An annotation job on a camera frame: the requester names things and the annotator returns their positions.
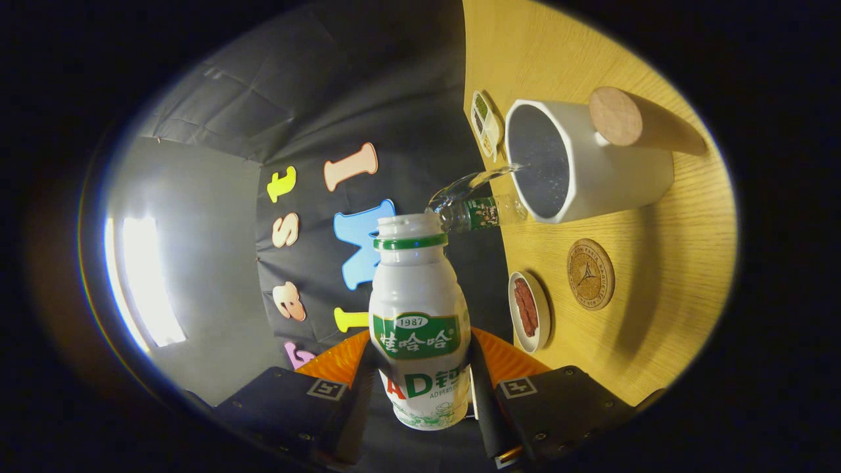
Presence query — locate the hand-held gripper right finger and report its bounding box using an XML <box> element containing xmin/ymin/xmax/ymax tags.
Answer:
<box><xmin>468</xmin><ymin>327</ymin><xmax>668</xmax><ymax>470</ymax></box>

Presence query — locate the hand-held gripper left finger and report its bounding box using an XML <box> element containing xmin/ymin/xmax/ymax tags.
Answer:
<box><xmin>187</xmin><ymin>330</ymin><xmax>378</xmax><ymax>470</ymax></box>

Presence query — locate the white juice bottle green label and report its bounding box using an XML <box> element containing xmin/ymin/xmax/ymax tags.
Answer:
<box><xmin>368</xmin><ymin>214</ymin><xmax>472</xmax><ymax>432</ymax></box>

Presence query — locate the round cork coaster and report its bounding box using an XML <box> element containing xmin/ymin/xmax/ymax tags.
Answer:
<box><xmin>567</xmin><ymin>238</ymin><xmax>616</xmax><ymax>311</ymax></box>

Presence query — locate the white cup with wooden handle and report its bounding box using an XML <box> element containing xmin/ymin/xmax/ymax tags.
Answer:
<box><xmin>504</xmin><ymin>87</ymin><xmax>709</xmax><ymax>224</ymax></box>

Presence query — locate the clear plastic water bottle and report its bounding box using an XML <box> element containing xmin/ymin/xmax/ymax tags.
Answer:
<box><xmin>427</xmin><ymin>163</ymin><xmax>528</xmax><ymax>234</ymax></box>

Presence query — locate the round white plate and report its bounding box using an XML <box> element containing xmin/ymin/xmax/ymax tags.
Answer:
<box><xmin>508</xmin><ymin>271</ymin><xmax>552</xmax><ymax>355</ymax></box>

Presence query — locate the wooden table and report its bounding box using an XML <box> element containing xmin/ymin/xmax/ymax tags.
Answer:
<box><xmin>462</xmin><ymin>0</ymin><xmax>738</xmax><ymax>407</ymax></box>

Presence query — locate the ceiling light panel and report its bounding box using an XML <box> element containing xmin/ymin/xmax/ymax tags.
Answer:
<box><xmin>104</xmin><ymin>217</ymin><xmax>188</xmax><ymax>352</ymax></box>

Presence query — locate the white divided snack dish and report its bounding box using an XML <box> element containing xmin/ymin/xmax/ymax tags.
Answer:
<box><xmin>471</xmin><ymin>91</ymin><xmax>504</xmax><ymax>162</ymax></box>

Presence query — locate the black backdrop cloth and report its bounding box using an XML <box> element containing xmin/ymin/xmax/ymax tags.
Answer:
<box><xmin>135</xmin><ymin>0</ymin><xmax>516</xmax><ymax>470</ymax></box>

